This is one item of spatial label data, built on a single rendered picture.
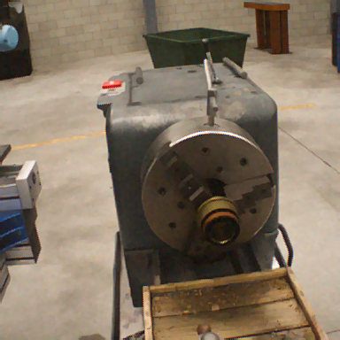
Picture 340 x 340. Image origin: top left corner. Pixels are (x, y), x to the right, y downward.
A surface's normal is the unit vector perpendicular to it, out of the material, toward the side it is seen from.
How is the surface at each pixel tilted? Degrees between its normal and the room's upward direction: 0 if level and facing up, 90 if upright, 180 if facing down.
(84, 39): 90
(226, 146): 90
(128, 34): 90
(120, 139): 90
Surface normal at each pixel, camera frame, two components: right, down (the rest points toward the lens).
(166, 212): 0.07, 0.38
